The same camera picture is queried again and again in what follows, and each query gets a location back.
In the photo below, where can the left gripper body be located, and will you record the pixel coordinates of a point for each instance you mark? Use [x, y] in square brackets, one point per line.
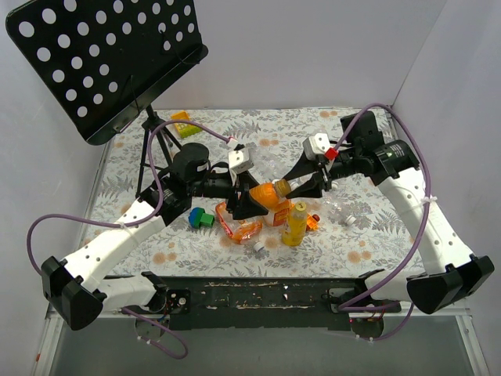
[238, 192]

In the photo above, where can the orange juice bottle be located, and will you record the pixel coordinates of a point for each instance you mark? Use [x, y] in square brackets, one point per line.
[265, 195]

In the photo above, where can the gold bottle cap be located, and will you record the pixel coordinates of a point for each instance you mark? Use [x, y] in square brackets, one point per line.
[282, 187]

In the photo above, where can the floral patterned table mat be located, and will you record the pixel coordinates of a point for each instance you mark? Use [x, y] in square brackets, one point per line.
[377, 239]

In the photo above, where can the upright orange label bottle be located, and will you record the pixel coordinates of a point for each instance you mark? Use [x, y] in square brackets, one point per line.
[278, 215]

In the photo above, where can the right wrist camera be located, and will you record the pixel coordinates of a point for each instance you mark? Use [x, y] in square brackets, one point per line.
[318, 145]

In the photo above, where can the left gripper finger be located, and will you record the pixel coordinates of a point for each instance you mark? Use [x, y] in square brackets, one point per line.
[243, 206]
[245, 181]

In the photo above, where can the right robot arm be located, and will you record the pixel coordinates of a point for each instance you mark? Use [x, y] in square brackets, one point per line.
[440, 269]

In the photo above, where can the crushed orange label bottle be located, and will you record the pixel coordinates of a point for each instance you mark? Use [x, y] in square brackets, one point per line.
[244, 231]

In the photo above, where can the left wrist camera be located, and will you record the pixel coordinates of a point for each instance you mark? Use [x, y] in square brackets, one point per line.
[240, 160]

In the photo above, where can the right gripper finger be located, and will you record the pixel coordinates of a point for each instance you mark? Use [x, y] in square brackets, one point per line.
[304, 167]
[313, 188]

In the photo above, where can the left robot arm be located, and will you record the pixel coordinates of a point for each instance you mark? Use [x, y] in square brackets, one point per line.
[78, 287]

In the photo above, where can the green blue toy block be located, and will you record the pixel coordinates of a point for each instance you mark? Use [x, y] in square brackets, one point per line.
[198, 217]

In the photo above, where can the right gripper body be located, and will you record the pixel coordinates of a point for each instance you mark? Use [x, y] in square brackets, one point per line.
[325, 176]

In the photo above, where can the yellow juice bottle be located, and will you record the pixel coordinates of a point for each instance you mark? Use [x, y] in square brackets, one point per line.
[295, 226]

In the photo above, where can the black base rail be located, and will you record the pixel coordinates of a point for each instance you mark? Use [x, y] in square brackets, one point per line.
[250, 302]

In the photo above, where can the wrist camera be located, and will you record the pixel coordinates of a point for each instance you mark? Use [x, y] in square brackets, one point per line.
[240, 160]
[318, 145]

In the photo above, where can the clear bottle white cap lower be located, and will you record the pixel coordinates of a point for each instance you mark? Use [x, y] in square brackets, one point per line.
[333, 209]

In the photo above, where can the black perforated music stand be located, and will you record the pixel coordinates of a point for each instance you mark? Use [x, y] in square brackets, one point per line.
[105, 62]

